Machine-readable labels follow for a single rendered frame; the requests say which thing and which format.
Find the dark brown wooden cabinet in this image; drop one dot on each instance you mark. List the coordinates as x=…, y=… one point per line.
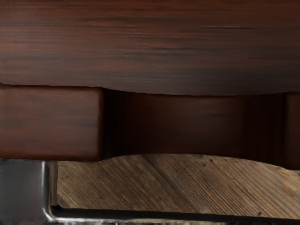
x=150, y=47

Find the silver metal frame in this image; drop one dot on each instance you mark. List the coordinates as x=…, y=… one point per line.
x=22, y=185

